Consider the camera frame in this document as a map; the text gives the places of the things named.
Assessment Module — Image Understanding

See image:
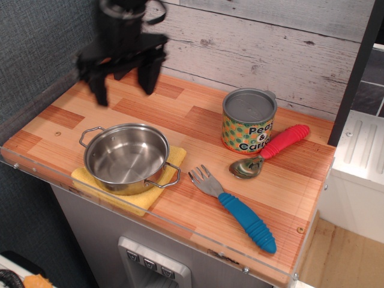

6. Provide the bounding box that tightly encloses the small stainless steel pan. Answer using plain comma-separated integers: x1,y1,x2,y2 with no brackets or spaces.
79,123,181,196

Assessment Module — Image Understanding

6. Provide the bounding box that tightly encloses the dark right vertical post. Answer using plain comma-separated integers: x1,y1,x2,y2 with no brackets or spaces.
328,0,383,147

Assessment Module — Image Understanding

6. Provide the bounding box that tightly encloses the grey toy fridge dispenser panel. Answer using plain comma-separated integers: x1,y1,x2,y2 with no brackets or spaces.
118,236,192,287

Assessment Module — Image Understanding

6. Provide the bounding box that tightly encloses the clear acrylic edge guard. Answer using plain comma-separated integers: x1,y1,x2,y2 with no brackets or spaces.
1,148,296,287

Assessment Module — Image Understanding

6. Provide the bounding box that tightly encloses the black cable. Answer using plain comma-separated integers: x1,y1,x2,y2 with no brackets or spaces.
143,0,167,26

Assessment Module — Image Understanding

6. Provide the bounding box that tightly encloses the red handled spoon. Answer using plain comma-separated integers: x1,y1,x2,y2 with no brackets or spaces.
229,124,310,179

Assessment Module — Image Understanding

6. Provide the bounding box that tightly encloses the orange black object corner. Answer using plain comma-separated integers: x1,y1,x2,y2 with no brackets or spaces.
1,251,55,287

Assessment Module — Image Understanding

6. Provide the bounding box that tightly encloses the yellow folded cloth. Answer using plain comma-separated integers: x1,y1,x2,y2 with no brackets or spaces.
71,146,187,217

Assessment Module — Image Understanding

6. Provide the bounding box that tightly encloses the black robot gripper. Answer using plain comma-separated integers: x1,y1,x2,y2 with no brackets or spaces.
76,1,167,107

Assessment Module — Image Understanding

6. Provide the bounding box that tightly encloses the peas and carrots toy can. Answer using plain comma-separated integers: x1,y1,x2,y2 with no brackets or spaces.
221,88,277,155

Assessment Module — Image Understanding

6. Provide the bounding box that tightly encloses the white toy sink unit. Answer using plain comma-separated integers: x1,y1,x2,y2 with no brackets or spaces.
317,111,383,242

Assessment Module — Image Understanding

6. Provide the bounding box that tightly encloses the blue handled fork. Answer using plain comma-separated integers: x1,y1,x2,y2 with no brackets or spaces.
188,165,277,254

